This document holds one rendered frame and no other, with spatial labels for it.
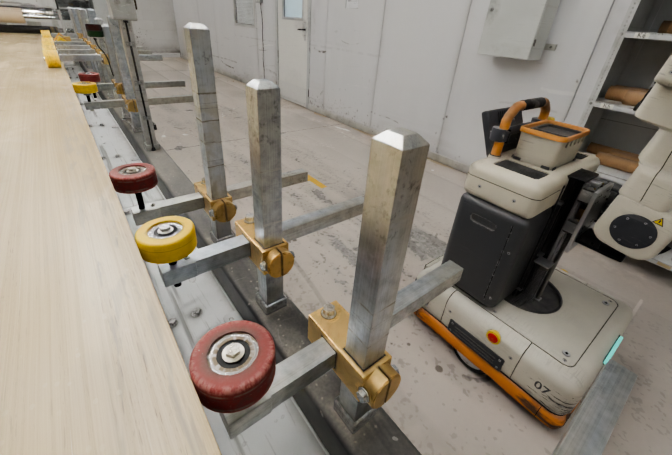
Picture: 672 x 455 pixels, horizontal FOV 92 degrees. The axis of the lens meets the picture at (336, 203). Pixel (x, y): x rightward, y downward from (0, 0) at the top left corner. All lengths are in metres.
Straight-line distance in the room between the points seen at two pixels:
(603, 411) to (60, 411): 0.54
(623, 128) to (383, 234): 2.67
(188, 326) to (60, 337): 0.37
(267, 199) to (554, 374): 1.11
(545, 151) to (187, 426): 1.19
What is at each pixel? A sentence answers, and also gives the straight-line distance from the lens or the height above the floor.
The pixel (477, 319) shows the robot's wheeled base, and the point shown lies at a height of 0.26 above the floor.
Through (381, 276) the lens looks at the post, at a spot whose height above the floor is 0.98.
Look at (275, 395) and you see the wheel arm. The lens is 0.43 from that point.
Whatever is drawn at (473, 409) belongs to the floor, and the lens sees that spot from 1.48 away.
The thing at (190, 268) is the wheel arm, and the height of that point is 0.83.
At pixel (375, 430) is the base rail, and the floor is 0.70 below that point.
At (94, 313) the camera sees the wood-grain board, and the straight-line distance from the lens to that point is 0.45.
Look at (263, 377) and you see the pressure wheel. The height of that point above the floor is 0.90.
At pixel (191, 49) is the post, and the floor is 1.13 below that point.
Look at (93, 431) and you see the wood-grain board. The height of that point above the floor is 0.90.
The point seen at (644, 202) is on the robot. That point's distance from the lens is 1.24.
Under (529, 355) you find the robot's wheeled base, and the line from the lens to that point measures 1.36.
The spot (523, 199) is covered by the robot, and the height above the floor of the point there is 0.76.
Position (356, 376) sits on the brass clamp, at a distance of 0.44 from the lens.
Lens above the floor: 1.19
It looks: 29 degrees down
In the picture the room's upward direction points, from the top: 4 degrees clockwise
